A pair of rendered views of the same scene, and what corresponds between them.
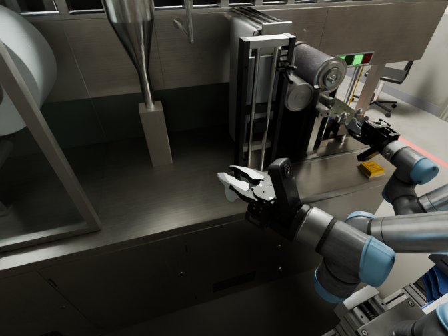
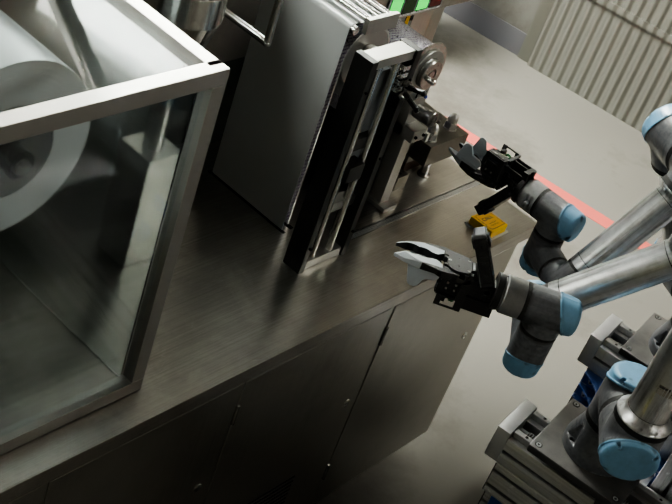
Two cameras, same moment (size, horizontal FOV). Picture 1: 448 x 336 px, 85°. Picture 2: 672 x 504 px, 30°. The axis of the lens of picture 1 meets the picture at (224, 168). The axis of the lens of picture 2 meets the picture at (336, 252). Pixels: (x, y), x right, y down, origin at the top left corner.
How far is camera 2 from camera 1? 190 cm
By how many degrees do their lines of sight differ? 34
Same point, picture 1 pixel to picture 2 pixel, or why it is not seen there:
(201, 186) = (243, 291)
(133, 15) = (216, 20)
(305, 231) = (510, 298)
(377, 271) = (573, 317)
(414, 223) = (586, 276)
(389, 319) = (559, 425)
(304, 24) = not seen: outside the picture
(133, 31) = (205, 38)
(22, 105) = (190, 190)
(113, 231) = (162, 387)
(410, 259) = not seen: hidden behind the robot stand
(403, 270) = not seen: hidden behind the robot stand
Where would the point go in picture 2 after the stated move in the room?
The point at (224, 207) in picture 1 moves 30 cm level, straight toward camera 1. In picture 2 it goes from (306, 320) to (379, 423)
